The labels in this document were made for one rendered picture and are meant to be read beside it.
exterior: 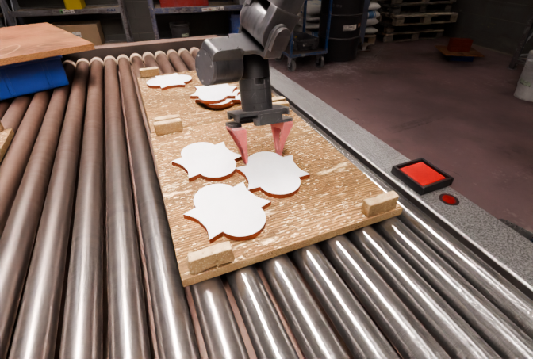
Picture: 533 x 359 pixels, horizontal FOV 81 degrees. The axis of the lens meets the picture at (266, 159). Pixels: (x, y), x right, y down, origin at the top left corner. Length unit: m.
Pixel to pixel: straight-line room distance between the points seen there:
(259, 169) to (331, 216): 0.16
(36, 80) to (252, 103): 0.78
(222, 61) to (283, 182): 0.22
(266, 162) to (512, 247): 0.40
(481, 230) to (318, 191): 0.25
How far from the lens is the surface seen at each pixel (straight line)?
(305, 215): 0.50
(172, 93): 0.96
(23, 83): 1.18
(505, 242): 0.60
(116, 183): 0.64
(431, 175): 0.66
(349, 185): 0.57
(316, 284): 0.45
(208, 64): 0.51
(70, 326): 0.46
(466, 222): 0.60
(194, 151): 0.64
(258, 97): 0.55
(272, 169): 0.57
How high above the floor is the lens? 1.27
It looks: 33 degrees down
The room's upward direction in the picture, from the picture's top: straight up
